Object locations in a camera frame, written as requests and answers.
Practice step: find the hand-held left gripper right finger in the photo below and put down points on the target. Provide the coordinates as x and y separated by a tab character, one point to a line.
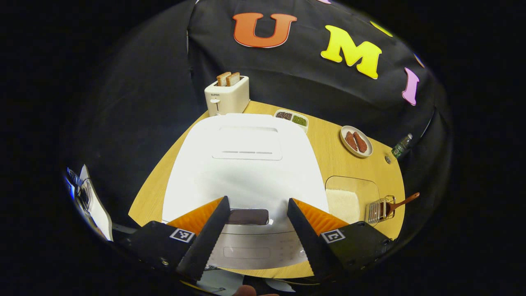
308	242

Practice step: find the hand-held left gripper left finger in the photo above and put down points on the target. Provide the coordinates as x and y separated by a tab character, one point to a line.
205	242

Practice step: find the clear dish of rice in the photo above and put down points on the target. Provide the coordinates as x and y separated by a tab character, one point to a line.
347	201

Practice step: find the white rice cooker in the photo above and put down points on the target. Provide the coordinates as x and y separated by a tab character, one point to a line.
246	164

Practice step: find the brown wooden spoon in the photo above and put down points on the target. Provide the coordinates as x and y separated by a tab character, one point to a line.
402	202

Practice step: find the white side table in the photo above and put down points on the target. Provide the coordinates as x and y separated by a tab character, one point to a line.
100	213

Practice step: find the brown meat piece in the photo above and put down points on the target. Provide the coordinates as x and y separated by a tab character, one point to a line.
361	142
351	142

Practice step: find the white round plate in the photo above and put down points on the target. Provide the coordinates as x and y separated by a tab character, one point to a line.
344	137

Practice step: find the white divided bean dish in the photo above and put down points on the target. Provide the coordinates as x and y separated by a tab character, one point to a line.
291	119

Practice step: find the clear plastic bottle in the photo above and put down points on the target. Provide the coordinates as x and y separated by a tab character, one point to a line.
402	146

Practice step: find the white toaster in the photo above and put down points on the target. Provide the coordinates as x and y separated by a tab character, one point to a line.
228	98

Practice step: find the black backdrop cloth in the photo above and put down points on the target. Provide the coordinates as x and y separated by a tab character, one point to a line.
308	82

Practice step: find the toast slice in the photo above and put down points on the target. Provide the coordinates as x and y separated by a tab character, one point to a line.
234	78
222	79

